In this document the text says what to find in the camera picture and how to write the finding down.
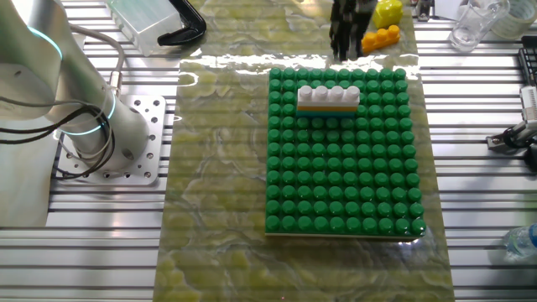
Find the translucent plastic box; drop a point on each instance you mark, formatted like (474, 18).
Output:
(147, 25)

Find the clear water bottle blue cap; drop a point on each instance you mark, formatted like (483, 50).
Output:
(522, 242)

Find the black keyboard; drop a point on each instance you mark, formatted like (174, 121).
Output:
(529, 58)

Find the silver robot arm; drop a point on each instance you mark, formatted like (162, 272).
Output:
(84, 105)

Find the green marble pattern mat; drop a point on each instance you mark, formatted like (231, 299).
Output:
(218, 189)

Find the lime yellow square block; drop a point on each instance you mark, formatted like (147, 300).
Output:
(388, 12)

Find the clear tape roll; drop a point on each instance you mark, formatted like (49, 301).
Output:
(520, 21)

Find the green studded baseplate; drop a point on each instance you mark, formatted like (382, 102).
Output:
(335, 180)

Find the white four-stud block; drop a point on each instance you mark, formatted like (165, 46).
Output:
(327, 96)

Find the teal four-stud block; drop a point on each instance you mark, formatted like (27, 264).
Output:
(323, 114)

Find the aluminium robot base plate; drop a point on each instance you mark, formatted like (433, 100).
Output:
(147, 168)

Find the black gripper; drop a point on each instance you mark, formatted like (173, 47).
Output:
(352, 10)

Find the clear glass cup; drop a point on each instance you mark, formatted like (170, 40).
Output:
(474, 25)

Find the yellow-orange four-stud block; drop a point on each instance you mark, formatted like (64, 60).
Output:
(379, 40)
(327, 108)

